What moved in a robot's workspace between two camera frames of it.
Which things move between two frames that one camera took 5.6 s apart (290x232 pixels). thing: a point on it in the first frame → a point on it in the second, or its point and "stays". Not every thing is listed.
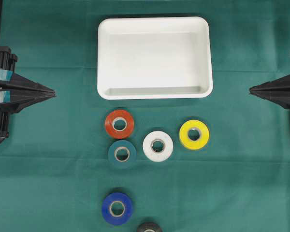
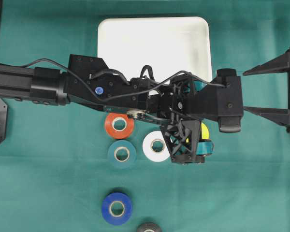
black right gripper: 23,92 → 183,138
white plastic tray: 154,58 stays
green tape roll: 122,145 stays
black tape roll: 149,227 stays
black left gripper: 284,90 → 289,117
